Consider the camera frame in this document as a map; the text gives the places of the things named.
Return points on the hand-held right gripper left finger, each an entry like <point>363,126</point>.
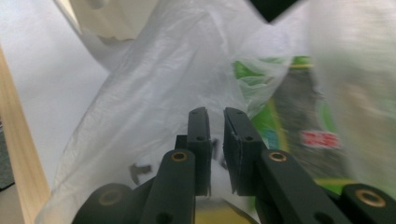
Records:
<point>200,155</point>

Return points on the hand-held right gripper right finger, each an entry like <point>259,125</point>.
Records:
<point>241,155</point>

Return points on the yellow snack packet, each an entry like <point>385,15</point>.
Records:
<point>218,217</point>

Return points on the green snack packet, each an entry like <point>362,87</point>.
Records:
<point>295,109</point>

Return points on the translucent white plastic bag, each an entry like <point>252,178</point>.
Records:
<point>155,77</point>

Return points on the white table with wooden edge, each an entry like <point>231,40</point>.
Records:
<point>43,71</point>

